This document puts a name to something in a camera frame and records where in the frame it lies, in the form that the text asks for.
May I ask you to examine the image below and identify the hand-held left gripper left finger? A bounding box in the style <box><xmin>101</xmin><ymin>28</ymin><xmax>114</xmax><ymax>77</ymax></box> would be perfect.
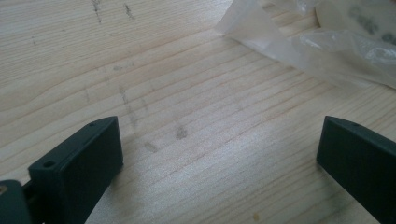
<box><xmin>27</xmin><ymin>116</ymin><xmax>124</xmax><ymax>224</ymax></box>

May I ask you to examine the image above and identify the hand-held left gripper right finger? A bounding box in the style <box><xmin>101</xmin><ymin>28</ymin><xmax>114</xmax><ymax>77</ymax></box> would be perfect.
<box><xmin>316</xmin><ymin>115</ymin><xmax>396</xmax><ymax>224</ymax></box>

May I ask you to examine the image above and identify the clear plastic bag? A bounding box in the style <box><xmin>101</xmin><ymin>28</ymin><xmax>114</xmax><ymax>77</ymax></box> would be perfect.
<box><xmin>214</xmin><ymin>0</ymin><xmax>396</xmax><ymax>91</ymax></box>

